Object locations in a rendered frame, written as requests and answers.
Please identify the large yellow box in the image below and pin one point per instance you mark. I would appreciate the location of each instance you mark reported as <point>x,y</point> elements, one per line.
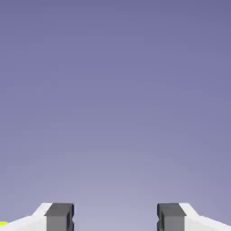
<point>2,223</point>

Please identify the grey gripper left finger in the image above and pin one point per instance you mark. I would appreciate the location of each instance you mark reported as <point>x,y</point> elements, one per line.
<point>57,216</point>

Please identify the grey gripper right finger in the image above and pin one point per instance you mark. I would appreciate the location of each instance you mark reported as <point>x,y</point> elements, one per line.
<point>173,216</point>

